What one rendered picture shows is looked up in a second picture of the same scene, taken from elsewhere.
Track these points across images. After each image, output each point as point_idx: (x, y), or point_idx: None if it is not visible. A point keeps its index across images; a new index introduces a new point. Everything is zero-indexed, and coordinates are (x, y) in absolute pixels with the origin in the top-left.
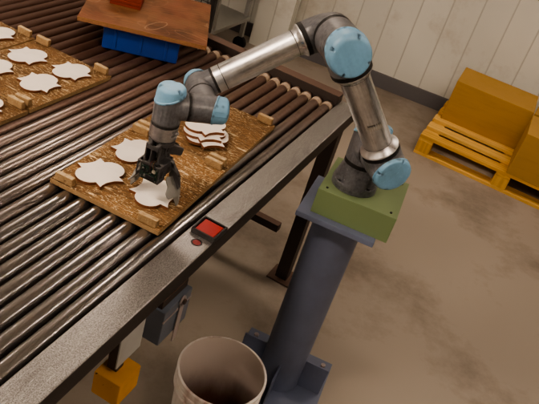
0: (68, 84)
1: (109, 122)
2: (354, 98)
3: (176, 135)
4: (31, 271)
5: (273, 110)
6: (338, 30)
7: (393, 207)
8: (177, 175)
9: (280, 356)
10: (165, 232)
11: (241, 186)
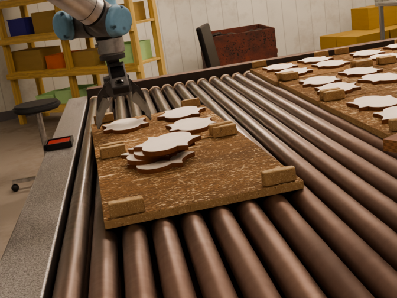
0: (368, 114)
1: (280, 139)
2: None
3: (97, 49)
4: (133, 104)
5: (160, 269)
6: None
7: None
8: (97, 95)
9: None
10: (89, 132)
11: (68, 171)
